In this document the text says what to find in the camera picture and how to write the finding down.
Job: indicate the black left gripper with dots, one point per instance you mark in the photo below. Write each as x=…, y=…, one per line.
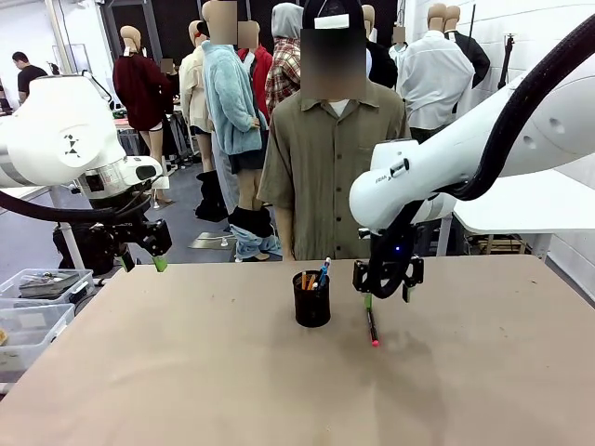
x=123, y=218

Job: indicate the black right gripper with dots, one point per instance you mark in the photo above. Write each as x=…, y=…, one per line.
x=389, y=268

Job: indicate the blue pen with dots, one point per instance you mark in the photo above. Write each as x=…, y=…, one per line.
x=324, y=271

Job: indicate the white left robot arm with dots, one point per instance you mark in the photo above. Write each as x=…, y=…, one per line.
x=56, y=135

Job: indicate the black pen pink cap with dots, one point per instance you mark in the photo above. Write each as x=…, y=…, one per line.
x=372, y=327

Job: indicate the black mesh pen holder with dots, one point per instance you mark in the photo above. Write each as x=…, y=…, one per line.
x=311, y=311

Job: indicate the clear plastic bin with tray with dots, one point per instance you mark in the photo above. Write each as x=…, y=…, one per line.
x=70, y=288

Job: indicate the grey tray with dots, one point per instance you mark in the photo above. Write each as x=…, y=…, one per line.
x=46, y=283

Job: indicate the wooden pallet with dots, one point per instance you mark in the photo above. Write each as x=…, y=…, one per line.
x=502, y=244

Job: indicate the person in olive shirt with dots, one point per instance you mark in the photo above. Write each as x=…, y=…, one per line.
x=325, y=176

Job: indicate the clear plastic storage bin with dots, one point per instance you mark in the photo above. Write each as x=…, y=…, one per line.
x=32, y=334

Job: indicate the mannequin in maroon sweater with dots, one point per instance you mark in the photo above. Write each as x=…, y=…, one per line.
x=139, y=93

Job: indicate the large white table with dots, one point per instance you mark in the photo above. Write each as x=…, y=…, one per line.
x=534, y=209

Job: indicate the person in dark clothes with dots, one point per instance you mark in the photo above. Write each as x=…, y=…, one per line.
x=171, y=88

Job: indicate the mannequin in cream jacket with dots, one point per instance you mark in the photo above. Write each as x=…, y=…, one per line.
x=193, y=93

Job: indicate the mannequin in blue fleece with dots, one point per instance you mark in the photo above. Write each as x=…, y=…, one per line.
x=228, y=102

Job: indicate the mannequin in white shirt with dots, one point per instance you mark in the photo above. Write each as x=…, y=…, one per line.
x=432, y=79

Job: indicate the person in black t-shirt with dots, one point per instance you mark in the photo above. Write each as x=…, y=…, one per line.
x=29, y=74

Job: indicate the mannequin in black jacket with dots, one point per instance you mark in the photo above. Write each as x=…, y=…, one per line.
x=381, y=60

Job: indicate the mannequin in red jacket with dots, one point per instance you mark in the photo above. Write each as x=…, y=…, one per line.
x=261, y=69

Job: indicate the mannequin in plaid shirt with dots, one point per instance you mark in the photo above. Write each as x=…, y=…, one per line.
x=283, y=69

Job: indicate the mannequin in black suit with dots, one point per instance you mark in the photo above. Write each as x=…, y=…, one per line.
x=476, y=60

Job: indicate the black tripod stand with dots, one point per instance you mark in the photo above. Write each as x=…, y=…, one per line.
x=507, y=60

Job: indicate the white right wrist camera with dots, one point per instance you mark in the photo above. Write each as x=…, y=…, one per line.
x=364, y=232

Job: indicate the grey floor base plate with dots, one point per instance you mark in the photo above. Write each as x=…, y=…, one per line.
x=209, y=241

